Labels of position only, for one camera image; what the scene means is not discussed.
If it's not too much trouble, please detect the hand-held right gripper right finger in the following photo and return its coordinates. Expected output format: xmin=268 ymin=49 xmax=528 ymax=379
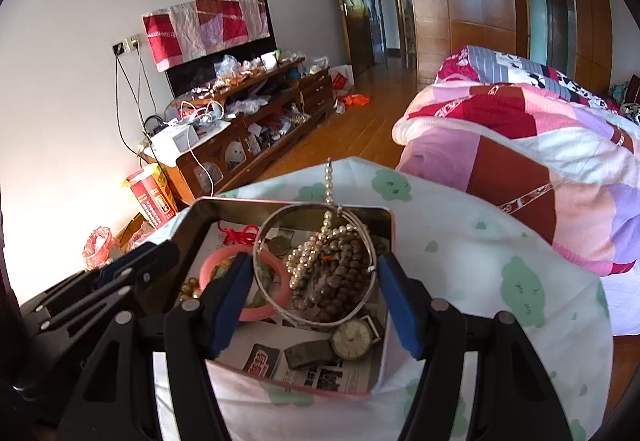
xmin=376 ymin=252 xmax=576 ymax=441

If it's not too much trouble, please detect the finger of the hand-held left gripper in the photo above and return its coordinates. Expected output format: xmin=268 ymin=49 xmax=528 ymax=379
xmin=20 ymin=240 xmax=182 ymax=317
xmin=37 ymin=285 xmax=135 ymax=334

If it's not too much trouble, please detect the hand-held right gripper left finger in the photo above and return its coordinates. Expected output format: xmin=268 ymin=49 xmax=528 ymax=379
xmin=55 ymin=252 xmax=253 ymax=441

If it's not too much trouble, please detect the yellow amber bead necklace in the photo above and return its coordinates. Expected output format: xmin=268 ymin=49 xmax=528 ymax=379
xmin=179 ymin=277 xmax=206 ymax=302

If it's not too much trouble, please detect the pink bangle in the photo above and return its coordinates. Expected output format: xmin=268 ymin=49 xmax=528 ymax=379
xmin=198 ymin=246 xmax=296 ymax=322

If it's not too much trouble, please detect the pink tin box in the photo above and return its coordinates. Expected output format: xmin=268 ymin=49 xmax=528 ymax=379
xmin=135 ymin=196 xmax=396 ymax=397

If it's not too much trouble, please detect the dark wooden bead bracelet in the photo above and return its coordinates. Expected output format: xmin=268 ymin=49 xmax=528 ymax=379
xmin=290 ymin=228 xmax=383 ymax=314

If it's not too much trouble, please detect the red string coin pendant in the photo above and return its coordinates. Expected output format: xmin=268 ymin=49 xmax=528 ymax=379
xmin=219 ymin=221 xmax=295 ymax=259

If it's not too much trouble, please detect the silver bangle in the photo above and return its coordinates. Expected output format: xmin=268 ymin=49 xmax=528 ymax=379
xmin=252 ymin=203 xmax=377 ymax=328

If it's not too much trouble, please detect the white pearl necklace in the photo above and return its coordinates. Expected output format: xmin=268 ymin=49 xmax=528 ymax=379
xmin=285 ymin=157 xmax=361 ymax=294

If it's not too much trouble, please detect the bin with red bag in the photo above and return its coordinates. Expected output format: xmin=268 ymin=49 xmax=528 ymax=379
xmin=82 ymin=226 xmax=121 ymax=272

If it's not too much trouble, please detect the metal wristwatch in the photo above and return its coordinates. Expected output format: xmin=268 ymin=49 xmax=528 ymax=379
xmin=284 ymin=314 xmax=386 ymax=370

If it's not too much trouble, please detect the yellow red carton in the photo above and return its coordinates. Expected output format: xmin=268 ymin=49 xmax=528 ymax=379
xmin=122 ymin=164 xmax=178 ymax=228

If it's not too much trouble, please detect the white green clover tablecloth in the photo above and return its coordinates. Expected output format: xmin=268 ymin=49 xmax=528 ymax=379
xmin=150 ymin=157 xmax=616 ymax=441

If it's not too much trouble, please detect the white cardboard box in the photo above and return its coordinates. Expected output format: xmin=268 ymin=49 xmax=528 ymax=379
xmin=150 ymin=123 xmax=201 ymax=156

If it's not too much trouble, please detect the pink red patchwork quilt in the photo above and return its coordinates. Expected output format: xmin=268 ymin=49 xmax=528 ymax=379
xmin=391 ymin=81 xmax=640 ymax=337

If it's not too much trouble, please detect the brown wooden television cabinet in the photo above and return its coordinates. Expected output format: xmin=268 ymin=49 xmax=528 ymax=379
xmin=137 ymin=56 xmax=335 ymax=209

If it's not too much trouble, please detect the black television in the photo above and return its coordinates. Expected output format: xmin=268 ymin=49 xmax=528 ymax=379
xmin=165 ymin=0 xmax=278 ymax=99

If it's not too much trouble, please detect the orange plastic bag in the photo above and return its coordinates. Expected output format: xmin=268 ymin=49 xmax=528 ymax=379
xmin=337 ymin=93 xmax=371 ymax=114

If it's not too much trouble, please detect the white red shopping bag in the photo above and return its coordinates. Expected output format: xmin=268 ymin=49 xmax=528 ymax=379
xmin=329 ymin=65 xmax=356 ymax=98

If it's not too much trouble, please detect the red patchwork cover cloth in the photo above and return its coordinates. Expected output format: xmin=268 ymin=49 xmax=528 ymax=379
xmin=141 ymin=0 xmax=271 ymax=72

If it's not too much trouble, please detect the grey floral quilt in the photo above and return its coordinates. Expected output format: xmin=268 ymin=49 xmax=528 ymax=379
xmin=434 ymin=45 xmax=640 ymax=122

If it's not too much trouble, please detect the brown wooden wardrobe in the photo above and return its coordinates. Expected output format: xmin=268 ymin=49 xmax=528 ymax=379
xmin=317 ymin=0 xmax=613 ymax=94

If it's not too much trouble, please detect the dark patterned pillow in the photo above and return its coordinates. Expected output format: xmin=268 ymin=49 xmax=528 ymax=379
xmin=607 ymin=73 xmax=640 ymax=122

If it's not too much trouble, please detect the white cable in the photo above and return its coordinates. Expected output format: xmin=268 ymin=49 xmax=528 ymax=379
xmin=186 ymin=121 xmax=212 ymax=198

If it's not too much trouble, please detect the black power cable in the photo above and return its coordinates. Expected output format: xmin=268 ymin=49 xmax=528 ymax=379
xmin=114 ymin=53 xmax=146 ymax=154
xmin=136 ymin=52 xmax=161 ymax=122

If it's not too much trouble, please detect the wall power outlet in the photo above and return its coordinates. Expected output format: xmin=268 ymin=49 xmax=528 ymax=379
xmin=112 ymin=35 xmax=142 ymax=56

